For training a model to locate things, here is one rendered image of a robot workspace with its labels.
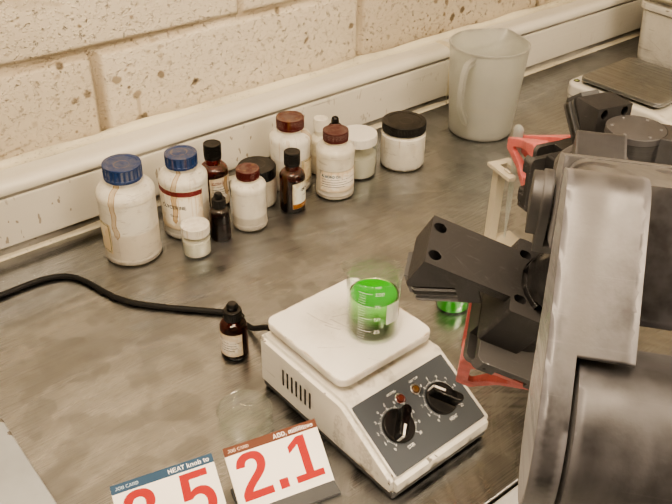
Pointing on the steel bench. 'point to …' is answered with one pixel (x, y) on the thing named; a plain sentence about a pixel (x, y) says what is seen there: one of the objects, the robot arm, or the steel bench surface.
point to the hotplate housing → (332, 399)
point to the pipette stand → (498, 201)
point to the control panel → (426, 426)
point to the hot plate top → (298, 315)
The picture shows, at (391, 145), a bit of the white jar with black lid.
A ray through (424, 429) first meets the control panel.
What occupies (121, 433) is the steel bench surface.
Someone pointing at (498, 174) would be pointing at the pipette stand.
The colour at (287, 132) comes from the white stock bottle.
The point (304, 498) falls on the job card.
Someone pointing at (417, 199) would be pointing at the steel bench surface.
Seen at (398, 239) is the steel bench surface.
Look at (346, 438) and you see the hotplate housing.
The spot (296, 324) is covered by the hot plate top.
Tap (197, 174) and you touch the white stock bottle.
